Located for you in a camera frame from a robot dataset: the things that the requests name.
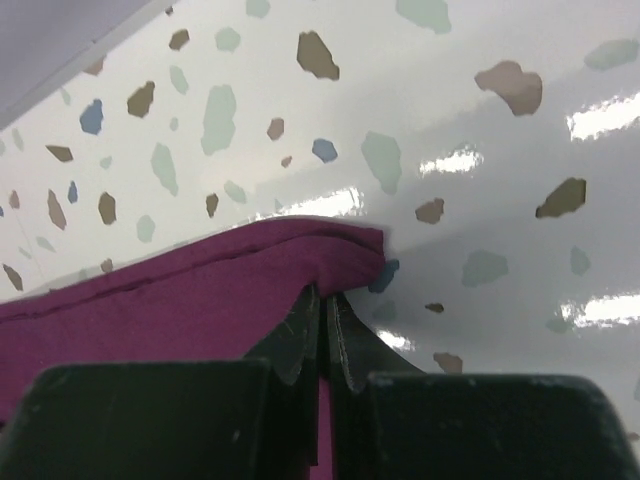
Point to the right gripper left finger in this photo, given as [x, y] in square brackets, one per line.
[255, 417]

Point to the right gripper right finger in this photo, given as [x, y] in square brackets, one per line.
[392, 421]

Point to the purple surgical cloth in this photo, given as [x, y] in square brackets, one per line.
[211, 300]

